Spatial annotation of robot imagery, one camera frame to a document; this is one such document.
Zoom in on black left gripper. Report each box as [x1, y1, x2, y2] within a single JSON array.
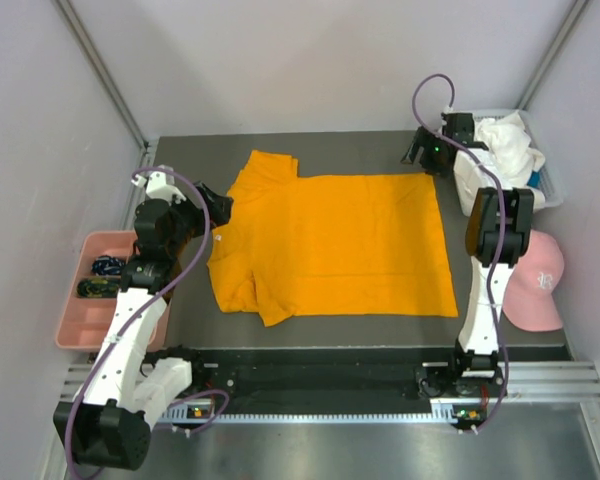
[[166, 182, 232, 257]]

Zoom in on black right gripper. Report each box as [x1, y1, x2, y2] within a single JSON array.
[[402, 128, 451, 180]]

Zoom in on orange t shirt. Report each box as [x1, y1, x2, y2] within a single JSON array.
[[208, 150, 458, 327]]

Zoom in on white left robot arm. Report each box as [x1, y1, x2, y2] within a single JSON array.
[[53, 183, 233, 471]]

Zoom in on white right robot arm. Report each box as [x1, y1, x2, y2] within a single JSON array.
[[403, 110, 534, 398]]

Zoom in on white plastic basket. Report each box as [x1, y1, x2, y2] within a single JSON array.
[[443, 107, 565, 210]]

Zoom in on white crumpled t shirt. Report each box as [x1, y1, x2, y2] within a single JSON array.
[[453, 111, 546, 217]]

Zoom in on blue item in basket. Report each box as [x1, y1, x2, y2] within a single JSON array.
[[527, 171, 540, 189]]

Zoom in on dark rolled sock upper left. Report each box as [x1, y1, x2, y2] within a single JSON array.
[[91, 255, 126, 276]]

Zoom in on yellow patterned rolled sock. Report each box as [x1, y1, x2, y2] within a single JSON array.
[[76, 277, 120, 299]]

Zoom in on pink baseball cap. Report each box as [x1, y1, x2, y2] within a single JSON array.
[[503, 230, 564, 332]]

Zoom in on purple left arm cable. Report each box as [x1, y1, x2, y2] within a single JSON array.
[[65, 168, 231, 469]]

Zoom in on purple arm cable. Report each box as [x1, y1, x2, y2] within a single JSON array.
[[412, 74, 509, 436], [65, 168, 231, 469]]

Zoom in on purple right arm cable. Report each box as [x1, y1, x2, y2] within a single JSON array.
[[412, 74, 509, 436]]

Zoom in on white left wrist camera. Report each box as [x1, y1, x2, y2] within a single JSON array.
[[131, 165, 186, 204]]

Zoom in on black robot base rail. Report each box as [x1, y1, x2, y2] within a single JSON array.
[[147, 343, 486, 416]]

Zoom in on aluminium frame post right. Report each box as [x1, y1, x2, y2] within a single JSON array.
[[515, 0, 593, 110]]

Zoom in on aluminium frame post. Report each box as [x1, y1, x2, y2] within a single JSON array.
[[515, 0, 593, 110], [51, 0, 149, 151]]

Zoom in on aluminium frame post left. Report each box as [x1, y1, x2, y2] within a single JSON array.
[[51, 0, 149, 151]]

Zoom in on slotted grey cable duct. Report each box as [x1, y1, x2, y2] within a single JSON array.
[[162, 401, 481, 426]]

